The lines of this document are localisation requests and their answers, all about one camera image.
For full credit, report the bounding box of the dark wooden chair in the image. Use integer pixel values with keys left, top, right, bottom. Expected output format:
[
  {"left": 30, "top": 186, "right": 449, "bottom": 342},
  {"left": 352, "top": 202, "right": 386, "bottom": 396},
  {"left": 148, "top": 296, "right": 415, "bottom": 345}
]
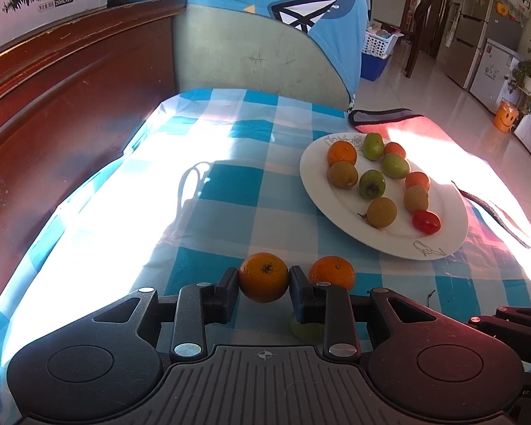
[{"left": 372, "top": 0, "right": 434, "bottom": 78}]

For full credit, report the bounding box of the white plate with line drawings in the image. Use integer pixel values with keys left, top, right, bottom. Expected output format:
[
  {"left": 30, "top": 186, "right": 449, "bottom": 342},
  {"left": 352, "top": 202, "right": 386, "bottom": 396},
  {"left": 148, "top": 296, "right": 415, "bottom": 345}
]
[{"left": 299, "top": 132, "right": 469, "bottom": 260}]

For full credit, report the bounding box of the wooden headboard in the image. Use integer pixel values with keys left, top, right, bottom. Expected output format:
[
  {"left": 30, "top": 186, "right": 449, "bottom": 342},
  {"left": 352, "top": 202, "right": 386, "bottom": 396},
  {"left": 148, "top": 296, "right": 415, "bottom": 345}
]
[{"left": 0, "top": 0, "right": 187, "bottom": 315}]

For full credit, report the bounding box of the large orange mandarin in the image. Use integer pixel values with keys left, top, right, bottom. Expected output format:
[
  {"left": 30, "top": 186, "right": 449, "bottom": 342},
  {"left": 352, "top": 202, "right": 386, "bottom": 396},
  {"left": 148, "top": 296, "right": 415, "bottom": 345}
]
[
  {"left": 238, "top": 252, "right": 290, "bottom": 304},
  {"left": 327, "top": 140, "right": 358, "bottom": 166},
  {"left": 308, "top": 255, "right": 356, "bottom": 293}
]

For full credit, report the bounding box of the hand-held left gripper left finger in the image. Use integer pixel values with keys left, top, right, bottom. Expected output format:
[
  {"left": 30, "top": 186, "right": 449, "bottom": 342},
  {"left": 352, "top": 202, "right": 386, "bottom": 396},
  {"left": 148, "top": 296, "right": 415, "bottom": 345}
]
[{"left": 86, "top": 267, "right": 240, "bottom": 364}]

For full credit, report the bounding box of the yellow smiley bucket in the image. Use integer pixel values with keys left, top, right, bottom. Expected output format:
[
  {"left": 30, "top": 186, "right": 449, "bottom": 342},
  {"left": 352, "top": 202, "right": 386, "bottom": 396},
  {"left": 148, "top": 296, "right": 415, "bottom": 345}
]
[{"left": 493, "top": 100, "right": 519, "bottom": 132}]

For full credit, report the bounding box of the brown kiwi fruit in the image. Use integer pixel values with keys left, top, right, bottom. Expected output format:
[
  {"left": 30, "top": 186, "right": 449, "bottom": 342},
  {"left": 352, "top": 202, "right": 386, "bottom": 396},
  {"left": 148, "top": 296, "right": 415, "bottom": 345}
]
[
  {"left": 327, "top": 160, "right": 359, "bottom": 188},
  {"left": 403, "top": 185, "right": 429, "bottom": 213}
]

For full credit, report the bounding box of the grey refrigerator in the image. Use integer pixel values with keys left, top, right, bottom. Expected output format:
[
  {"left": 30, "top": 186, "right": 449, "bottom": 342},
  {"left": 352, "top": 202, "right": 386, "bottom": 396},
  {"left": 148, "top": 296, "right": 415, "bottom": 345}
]
[{"left": 438, "top": 0, "right": 525, "bottom": 89}]

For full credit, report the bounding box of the red cloth with dark border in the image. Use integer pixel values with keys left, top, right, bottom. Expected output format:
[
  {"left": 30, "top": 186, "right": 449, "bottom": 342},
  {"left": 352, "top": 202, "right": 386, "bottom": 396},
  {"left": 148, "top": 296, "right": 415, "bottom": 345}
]
[{"left": 347, "top": 108, "right": 531, "bottom": 249}]

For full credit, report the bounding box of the yellow-green jujube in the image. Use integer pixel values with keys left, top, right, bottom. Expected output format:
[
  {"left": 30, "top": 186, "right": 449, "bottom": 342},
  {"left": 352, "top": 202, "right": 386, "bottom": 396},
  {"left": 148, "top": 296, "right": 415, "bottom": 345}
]
[{"left": 290, "top": 314, "right": 325, "bottom": 343}]

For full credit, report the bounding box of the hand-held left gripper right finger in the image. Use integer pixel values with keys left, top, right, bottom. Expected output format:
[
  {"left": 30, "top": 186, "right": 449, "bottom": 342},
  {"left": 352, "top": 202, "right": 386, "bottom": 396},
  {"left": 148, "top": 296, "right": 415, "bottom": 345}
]
[{"left": 289, "top": 266, "right": 447, "bottom": 360}]

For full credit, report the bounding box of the pale green cushion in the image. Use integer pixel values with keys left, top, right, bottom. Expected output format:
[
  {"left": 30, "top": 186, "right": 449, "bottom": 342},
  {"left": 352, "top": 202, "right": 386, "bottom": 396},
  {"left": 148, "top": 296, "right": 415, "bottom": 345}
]
[{"left": 172, "top": 2, "right": 355, "bottom": 109}]

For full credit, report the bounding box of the blue white checked tablecloth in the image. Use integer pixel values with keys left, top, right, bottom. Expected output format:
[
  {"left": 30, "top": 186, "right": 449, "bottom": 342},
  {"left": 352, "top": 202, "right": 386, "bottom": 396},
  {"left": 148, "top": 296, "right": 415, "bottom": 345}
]
[{"left": 0, "top": 87, "right": 531, "bottom": 425}]

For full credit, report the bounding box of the blue plastic bin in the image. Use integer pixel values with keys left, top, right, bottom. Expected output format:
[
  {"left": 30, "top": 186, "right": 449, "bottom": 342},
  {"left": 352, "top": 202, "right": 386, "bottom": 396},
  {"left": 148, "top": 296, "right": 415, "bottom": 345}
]
[{"left": 360, "top": 53, "right": 392, "bottom": 83}]

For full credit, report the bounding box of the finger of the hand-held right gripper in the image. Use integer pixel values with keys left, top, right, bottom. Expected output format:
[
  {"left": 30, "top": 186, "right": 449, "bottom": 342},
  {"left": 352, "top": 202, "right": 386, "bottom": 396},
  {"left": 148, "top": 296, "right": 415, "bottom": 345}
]
[
  {"left": 495, "top": 305, "right": 531, "bottom": 321},
  {"left": 468, "top": 316, "right": 531, "bottom": 364}
]

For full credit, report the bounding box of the red cherry tomato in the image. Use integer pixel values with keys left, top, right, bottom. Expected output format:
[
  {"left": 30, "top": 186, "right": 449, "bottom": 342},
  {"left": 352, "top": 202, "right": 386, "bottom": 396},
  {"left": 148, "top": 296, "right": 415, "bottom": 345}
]
[{"left": 412, "top": 210, "right": 441, "bottom": 235}]

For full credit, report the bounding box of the brownish jujube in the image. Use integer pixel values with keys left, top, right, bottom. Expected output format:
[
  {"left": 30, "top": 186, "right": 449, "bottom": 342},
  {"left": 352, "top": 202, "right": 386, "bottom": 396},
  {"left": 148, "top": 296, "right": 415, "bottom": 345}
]
[{"left": 358, "top": 197, "right": 398, "bottom": 229}]

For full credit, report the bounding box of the white chest freezer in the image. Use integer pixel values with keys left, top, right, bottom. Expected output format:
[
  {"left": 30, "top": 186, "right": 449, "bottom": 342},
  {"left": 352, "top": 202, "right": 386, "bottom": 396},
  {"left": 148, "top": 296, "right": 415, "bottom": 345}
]
[{"left": 469, "top": 38, "right": 523, "bottom": 109}]

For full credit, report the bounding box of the white plastic basket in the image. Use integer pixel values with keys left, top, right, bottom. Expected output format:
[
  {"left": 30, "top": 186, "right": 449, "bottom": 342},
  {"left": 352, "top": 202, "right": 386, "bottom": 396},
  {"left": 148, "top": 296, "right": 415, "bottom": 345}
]
[{"left": 362, "top": 27, "right": 405, "bottom": 60}]

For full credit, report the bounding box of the green jujube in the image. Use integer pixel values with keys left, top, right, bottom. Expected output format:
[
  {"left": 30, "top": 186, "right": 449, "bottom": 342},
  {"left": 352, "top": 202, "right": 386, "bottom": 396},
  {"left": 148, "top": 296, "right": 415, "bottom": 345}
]
[
  {"left": 359, "top": 169, "right": 387, "bottom": 200},
  {"left": 381, "top": 153, "right": 411, "bottom": 180},
  {"left": 363, "top": 132, "right": 386, "bottom": 161}
]

